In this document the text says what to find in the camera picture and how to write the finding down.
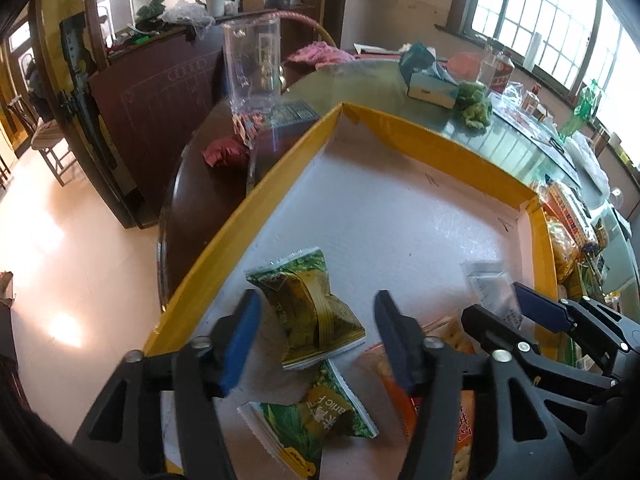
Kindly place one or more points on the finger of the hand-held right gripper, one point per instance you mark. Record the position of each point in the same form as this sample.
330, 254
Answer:
542, 310
487, 327

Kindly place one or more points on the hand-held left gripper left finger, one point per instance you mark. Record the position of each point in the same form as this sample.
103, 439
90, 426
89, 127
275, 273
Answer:
243, 340

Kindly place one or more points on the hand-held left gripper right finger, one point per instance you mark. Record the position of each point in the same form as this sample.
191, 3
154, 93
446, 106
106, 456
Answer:
397, 350

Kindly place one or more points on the green snack packet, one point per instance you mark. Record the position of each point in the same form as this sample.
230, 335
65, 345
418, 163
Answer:
305, 305
325, 410

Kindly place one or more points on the orange cracker packet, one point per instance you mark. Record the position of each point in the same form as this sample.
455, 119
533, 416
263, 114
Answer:
462, 435

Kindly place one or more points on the yellow cardboard box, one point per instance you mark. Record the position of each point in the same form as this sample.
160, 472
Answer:
400, 220

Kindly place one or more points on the small clear packet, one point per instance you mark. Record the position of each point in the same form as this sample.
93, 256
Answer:
487, 285

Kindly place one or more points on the brown snack packet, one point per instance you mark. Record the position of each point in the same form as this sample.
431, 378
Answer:
560, 247

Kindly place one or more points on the white plastic bag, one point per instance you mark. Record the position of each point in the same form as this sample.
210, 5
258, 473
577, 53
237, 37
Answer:
590, 160

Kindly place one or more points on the red packet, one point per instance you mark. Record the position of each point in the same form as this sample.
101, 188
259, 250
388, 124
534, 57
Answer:
225, 152

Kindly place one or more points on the clear plastic bags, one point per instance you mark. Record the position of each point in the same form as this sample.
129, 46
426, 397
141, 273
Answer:
530, 120

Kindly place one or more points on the green plastic bottle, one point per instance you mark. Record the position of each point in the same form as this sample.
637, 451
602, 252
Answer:
580, 107

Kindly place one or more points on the small brown bottle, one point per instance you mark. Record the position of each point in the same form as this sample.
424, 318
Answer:
532, 100

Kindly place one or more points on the colourful candy packet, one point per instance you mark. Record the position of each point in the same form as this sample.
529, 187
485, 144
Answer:
246, 126

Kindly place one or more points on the green leafy vegetable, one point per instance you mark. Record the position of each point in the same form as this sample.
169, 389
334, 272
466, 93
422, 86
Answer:
475, 105

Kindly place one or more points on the dark blue box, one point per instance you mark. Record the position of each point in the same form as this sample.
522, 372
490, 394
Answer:
292, 112

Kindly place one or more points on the dark wooden cabinet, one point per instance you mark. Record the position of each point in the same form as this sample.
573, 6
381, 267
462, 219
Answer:
155, 120

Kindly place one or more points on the clear glass bottle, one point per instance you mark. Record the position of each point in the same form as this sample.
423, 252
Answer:
487, 65

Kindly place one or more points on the teal tissue box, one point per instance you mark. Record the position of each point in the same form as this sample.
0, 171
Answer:
425, 75

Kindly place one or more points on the white paper roll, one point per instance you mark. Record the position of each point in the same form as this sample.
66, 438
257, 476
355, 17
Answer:
532, 50

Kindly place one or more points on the round glass turntable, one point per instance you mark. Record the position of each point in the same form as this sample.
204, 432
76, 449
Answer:
365, 85

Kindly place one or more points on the clear plastic jar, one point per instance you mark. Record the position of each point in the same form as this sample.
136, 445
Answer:
250, 70

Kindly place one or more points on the wooden chair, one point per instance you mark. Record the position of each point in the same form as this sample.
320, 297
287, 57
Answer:
45, 137

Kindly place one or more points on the pink cloth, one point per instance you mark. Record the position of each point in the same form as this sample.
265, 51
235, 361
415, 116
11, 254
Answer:
320, 55

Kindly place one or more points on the black hanging rack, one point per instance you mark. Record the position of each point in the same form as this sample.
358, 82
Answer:
82, 85

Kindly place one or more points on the window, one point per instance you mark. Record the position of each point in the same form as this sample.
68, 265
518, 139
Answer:
545, 5

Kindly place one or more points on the pink yellow hula hoop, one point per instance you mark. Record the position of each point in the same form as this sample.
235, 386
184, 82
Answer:
312, 22

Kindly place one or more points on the crumpled clear plastic bag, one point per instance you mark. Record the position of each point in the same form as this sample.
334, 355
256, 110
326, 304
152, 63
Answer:
187, 14

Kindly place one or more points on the green plant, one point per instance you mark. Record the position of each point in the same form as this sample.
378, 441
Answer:
150, 10

